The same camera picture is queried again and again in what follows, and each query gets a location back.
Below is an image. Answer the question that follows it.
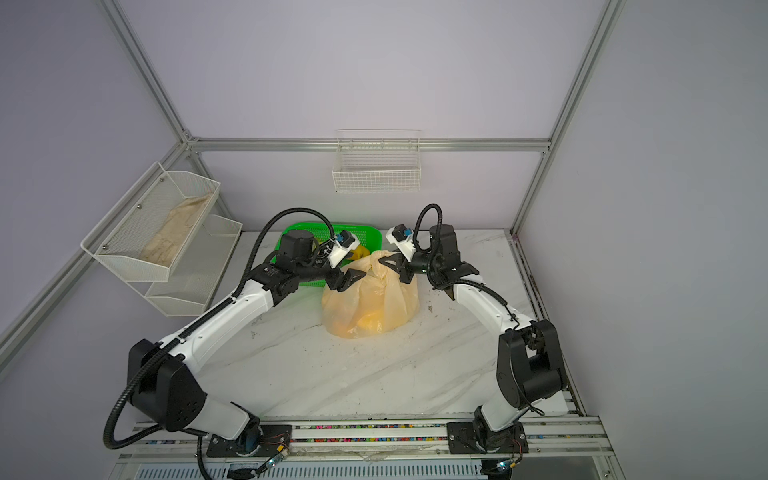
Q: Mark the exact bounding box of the green plastic basket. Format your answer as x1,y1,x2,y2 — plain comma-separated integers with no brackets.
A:
270,222,383,286

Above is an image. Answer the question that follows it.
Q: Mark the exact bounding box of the aluminium mounting rail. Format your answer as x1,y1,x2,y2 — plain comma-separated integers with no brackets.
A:
117,416,615,463

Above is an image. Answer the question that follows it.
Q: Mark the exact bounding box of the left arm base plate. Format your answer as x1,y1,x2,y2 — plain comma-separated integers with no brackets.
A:
206,424,293,458

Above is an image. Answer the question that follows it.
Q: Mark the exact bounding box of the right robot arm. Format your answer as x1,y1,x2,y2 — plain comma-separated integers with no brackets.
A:
379,203,567,454

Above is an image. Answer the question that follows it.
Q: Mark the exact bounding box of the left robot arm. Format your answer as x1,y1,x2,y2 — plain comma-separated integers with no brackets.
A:
102,207,364,456

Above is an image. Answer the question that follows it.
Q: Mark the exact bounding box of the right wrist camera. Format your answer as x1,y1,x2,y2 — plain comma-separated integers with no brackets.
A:
385,224,417,262

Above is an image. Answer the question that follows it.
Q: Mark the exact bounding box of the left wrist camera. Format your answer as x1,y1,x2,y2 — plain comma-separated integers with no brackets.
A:
328,230,360,268

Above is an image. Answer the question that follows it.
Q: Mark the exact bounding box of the beige cloth in shelf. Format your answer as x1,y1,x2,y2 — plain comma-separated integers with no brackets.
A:
140,194,211,267

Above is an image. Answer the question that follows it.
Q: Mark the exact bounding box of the banana print plastic bag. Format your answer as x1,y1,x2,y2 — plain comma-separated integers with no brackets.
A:
321,250,420,339

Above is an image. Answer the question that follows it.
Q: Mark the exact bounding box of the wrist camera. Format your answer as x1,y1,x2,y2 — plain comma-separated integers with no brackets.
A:
385,224,417,262
328,230,360,268

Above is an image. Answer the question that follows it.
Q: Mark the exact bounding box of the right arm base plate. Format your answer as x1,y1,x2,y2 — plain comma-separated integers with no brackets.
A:
446,421,529,455

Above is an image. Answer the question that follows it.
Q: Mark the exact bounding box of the upper white mesh shelf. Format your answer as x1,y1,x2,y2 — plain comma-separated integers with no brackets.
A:
80,163,220,283

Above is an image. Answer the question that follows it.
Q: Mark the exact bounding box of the white wire wall basket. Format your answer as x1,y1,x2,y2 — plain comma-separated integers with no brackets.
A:
332,129,422,194

